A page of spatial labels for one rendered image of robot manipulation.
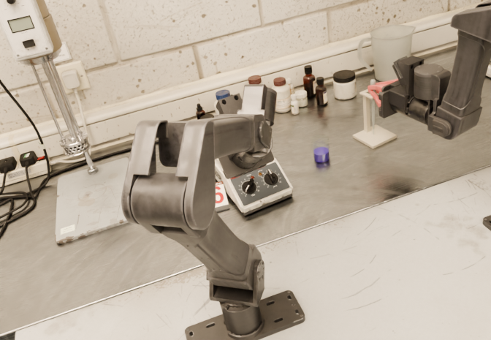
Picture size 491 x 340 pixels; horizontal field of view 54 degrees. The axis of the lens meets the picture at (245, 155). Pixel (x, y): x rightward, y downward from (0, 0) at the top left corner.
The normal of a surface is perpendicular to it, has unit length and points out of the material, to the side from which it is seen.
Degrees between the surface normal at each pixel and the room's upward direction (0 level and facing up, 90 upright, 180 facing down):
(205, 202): 90
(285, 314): 0
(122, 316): 0
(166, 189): 31
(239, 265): 82
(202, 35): 90
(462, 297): 0
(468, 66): 91
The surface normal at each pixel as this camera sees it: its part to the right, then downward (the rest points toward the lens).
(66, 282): -0.16, -0.84
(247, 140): 0.83, 0.11
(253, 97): -0.32, -0.25
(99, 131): 0.30, 0.46
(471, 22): -0.83, 0.40
